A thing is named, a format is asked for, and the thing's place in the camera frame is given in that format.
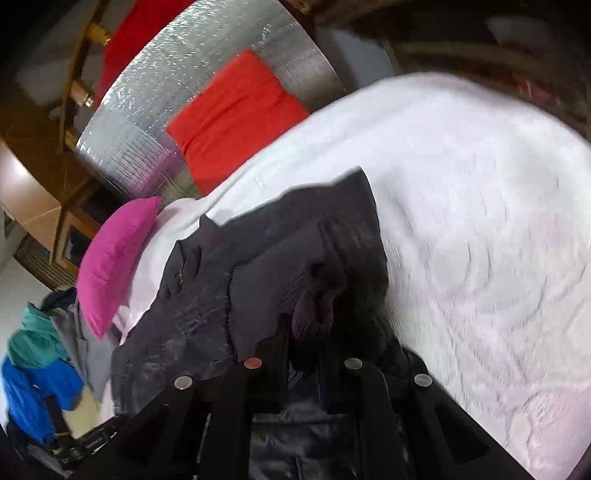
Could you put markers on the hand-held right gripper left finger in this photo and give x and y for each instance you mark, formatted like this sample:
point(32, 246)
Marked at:
point(272, 364)

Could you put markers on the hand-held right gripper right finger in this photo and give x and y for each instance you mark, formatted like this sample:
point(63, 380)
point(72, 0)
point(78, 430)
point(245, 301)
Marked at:
point(328, 383)

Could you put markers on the black jacket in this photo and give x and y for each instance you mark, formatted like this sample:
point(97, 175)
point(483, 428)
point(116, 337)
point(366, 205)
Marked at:
point(277, 240)

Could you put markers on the blue garment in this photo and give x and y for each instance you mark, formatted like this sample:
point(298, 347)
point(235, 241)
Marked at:
point(27, 392)

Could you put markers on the grey jacket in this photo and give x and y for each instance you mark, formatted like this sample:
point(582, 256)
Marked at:
point(92, 355)

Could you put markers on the teal garment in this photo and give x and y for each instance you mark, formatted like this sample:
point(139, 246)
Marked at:
point(34, 337)

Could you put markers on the dark woven basket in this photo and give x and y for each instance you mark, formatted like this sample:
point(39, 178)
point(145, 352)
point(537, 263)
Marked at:
point(44, 263)

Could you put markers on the pink pillow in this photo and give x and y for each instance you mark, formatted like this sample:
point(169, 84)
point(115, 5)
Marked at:
point(115, 258)

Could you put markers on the white bed cover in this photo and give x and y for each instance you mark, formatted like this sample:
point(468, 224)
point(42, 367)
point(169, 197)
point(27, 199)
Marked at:
point(461, 207)

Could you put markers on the red-orange pillow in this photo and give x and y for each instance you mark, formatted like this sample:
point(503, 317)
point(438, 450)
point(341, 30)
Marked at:
point(231, 120)

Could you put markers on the wooden cabinet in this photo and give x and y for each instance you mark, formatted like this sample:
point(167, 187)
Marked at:
point(41, 194)

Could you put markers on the silver foil mat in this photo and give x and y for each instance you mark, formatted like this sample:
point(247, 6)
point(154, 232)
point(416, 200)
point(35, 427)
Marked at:
point(152, 92)

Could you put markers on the red cloth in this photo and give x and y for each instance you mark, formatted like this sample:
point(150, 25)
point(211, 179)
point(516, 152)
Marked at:
point(134, 37)

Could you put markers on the rattan shelf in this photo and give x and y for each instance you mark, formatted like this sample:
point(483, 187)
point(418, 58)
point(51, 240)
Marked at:
point(461, 41)

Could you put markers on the wooden headboard rail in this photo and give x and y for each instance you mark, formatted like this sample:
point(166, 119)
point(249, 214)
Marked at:
point(81, 87)

